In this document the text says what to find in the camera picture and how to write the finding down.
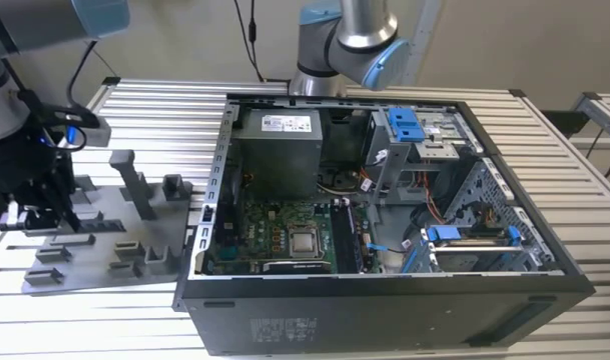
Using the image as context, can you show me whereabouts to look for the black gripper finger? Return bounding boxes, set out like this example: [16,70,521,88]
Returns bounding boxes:
[0,183,61,236]
[44,175,84,235]

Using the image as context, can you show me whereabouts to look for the RAM slot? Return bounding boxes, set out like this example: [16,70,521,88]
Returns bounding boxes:
[341,204,356,274]
[336,204,350,274]
[332,204,345,274]

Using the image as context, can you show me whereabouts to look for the grey parts rack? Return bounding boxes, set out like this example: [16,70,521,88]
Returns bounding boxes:
[22,148,196,297]

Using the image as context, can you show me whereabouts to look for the green motherboard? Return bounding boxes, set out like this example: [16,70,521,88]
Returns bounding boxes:
[204,200,386,277]

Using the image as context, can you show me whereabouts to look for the grey power supply unit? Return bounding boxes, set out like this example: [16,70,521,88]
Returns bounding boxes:
[233,108,325,202]

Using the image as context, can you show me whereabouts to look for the CPU socket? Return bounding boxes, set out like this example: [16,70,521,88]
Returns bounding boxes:
[284,223,326,260]

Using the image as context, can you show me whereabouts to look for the black graphics card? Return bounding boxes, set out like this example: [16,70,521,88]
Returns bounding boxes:
[252,259,336,275]

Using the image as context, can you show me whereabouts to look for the silver CPU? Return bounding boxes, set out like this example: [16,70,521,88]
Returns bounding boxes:
[290,232,320,259]

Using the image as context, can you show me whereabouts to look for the black open PC case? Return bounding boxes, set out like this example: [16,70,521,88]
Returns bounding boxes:
[172,91,597,357]

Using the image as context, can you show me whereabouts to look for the blue drive bay latch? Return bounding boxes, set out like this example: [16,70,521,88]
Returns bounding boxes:
[386,106,425,144]

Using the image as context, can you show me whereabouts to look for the metal drive cage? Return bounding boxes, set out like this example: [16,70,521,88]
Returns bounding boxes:
[364,106,483,206]

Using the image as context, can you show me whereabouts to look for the blue disk carrier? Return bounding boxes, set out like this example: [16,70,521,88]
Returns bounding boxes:
[420,223,527,251]

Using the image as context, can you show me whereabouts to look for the black connector plate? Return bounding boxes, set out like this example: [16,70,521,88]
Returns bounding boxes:
[540,110,595,140]

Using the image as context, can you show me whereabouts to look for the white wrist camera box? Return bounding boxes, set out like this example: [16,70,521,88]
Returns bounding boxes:
[49,108,112,148]

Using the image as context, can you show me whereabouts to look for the thick black camera cable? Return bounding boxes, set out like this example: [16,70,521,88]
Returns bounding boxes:
[66,39,102,110]

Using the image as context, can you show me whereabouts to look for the white wire bundle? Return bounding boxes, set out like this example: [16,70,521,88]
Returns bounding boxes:
[316,175,374,196]

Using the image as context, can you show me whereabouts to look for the thin black cable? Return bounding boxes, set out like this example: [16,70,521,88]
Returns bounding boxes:
[233,0,268,83]

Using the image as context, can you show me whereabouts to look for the blue data wire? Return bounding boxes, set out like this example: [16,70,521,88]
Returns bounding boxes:
[366,242,415,255]

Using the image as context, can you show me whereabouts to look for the grey wall profile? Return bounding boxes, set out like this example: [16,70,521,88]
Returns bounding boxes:
[408,0,447,89]

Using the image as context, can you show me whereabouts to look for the aluminium frame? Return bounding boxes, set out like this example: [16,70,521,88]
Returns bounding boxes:
[569,91,610,151]

